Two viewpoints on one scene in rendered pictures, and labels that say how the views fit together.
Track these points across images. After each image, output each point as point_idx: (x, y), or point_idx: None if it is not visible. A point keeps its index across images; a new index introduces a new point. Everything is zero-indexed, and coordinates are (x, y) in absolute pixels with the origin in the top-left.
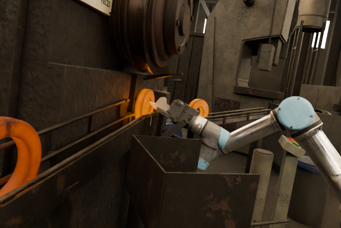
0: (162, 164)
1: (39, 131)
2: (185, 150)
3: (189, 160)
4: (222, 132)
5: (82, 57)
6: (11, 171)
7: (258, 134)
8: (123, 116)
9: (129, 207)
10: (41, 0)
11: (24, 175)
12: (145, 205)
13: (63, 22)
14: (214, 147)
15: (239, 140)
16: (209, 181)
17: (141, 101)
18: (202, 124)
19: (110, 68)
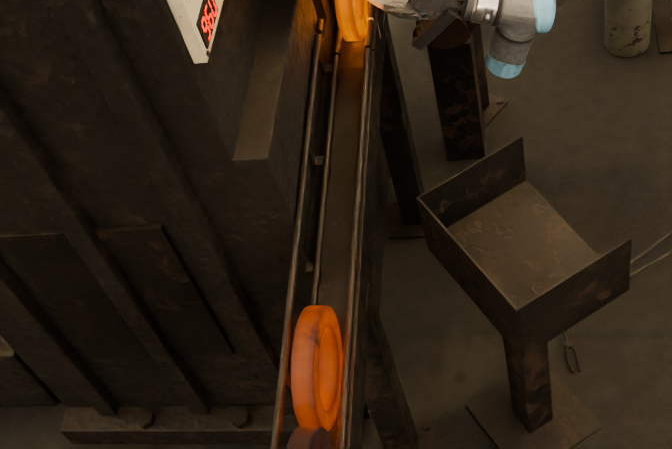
0: (471, 199)
1: (294, 267)
2: (500, 163)
3: (509, 170)
4: (539, 9)
5: (243, 72)
6: (243, 282)
7: None
8: (329, 66)
9: (387, 158)
10: (171, 87)
11: (334, 346)
12: (490, 311)
13: (214, 83)
14: (529, 38)
15: None
16: (568, 284)
17: (349, 15)
18: (492, 10)
19: None
